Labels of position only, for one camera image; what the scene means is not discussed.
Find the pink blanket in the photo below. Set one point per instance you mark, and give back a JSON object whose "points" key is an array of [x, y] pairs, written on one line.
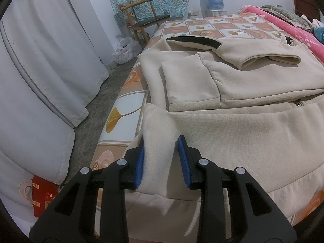
{"points": [[291, 27]]}

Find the grey floral pillow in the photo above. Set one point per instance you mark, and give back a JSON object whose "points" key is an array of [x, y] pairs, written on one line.
{"points": [[286, 14]]}

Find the red gift bag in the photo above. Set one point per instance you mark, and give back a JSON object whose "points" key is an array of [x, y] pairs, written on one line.
{"points": [[41, 195]]}

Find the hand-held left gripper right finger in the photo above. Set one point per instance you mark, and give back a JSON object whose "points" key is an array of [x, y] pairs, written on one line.
{"points": [[182, 162]]}

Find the white wall socket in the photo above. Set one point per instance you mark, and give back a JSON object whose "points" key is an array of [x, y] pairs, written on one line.
{"points": [[193, 12]]}

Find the brown door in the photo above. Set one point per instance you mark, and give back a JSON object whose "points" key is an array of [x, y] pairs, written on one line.
{"points": [[306, 2]]}

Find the wooden chair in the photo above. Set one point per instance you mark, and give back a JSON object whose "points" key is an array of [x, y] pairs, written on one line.
{"points": [[151, 20]]}

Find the beige zip jacket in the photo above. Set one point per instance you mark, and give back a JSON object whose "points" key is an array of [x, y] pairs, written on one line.
{"points": [[240, 131]]}

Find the blue cloth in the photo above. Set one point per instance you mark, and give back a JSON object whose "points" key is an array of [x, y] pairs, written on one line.
{"points": [[320, 33]]}

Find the white plastic bag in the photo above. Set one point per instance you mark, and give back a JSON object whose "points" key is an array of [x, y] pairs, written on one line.
{"points": [[124, 53]]}

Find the white water dispenser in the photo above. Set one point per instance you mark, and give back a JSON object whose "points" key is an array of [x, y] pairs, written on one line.
{"points": [[215, 12]]}

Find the white curtain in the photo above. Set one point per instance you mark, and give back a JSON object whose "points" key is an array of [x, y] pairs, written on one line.
{"points": [[38, 68]]}

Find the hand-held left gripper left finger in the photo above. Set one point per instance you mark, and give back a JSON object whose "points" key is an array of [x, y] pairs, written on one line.
{"points": [[140, 162]]}

